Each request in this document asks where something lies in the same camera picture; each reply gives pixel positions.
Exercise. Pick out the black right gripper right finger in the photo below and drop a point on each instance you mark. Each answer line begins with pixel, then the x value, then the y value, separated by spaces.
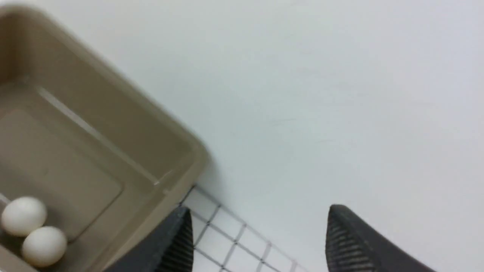
pixel 352 245

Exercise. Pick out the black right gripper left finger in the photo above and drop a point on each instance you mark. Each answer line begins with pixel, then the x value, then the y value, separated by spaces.
pixel 168 248

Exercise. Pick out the white ping-pong ball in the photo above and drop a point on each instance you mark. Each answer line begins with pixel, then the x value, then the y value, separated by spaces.
pixel 44 247
pixel 23 215

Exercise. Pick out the white black grid tablecloth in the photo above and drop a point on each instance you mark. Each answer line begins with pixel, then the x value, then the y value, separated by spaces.
pixel 223 242

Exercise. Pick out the olive green plastic bin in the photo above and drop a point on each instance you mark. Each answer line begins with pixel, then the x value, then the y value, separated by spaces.
pixel 109 164

